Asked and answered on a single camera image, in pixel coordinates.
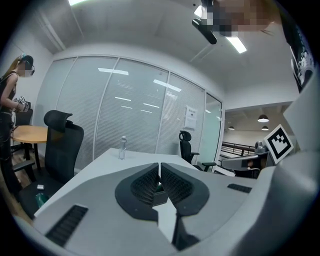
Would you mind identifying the small dark grey box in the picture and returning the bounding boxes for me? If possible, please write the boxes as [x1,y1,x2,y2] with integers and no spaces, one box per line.
[151,185,169,208]

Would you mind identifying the clear water bottle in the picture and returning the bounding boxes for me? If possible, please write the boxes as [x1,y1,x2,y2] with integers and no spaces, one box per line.
[117,135,128,161]

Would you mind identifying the black metal railing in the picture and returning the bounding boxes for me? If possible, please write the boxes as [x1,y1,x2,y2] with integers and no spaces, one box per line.
[220,140,256,158]

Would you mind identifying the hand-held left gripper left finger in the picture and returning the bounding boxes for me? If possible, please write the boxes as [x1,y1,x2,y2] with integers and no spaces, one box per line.
[31,161,176,256]

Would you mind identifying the person's black printed shirt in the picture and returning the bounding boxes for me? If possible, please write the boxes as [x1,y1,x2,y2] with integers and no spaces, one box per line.
[279,0,316,94]

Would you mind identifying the green plastic packet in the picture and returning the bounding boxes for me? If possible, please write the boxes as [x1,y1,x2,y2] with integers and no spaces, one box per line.
[34,192,50,209]

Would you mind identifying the round wooden table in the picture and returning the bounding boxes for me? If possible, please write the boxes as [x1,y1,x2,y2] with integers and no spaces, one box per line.
[10,124,50,172]

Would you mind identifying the white paper notice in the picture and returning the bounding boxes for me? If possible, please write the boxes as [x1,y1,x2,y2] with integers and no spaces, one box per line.
[184,104,199,132]

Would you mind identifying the black office chair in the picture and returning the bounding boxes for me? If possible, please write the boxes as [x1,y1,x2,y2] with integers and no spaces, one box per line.
[11,109,85,219]
[178,130,218,173]
[14,107,34,151]

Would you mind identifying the white table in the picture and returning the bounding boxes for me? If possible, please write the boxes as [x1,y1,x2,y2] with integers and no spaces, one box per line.
[33,147,201,219]

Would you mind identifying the black head-worn camera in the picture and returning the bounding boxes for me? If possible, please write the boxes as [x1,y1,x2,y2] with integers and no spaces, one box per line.
[191,18,218,46]

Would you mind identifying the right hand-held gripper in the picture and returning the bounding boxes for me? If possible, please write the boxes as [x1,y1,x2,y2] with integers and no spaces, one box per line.
[220,123,295,172]

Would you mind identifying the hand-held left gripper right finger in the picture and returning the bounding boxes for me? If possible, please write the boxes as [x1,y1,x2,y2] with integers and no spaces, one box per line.
[160,161,261,252]

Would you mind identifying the person's head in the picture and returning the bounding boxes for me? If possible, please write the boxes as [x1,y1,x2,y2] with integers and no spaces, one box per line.
[199,0,284,34]

